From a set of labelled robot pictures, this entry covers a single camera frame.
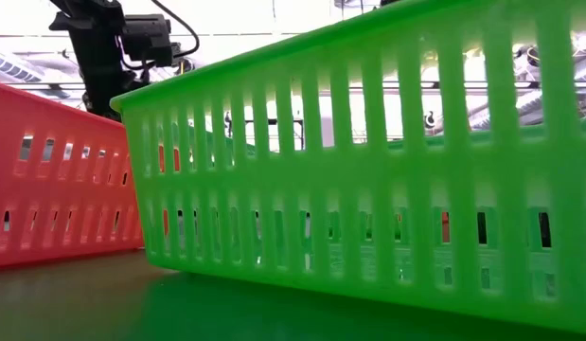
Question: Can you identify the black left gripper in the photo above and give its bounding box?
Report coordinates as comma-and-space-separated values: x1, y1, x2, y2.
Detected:
48, 0, 151, 123

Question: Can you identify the orange plastic basket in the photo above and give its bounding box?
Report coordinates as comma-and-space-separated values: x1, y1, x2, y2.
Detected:
0, 79, 181, 271

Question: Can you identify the green plastic basket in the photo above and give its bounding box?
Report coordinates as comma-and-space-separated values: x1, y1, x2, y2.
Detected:
110, 0, 586, 335

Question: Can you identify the green table mat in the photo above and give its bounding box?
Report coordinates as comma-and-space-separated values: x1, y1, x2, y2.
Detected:
0, 248, 586, 341

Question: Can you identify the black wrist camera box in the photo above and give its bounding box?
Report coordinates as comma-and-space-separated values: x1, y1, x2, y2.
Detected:
120, 12, 183, 68

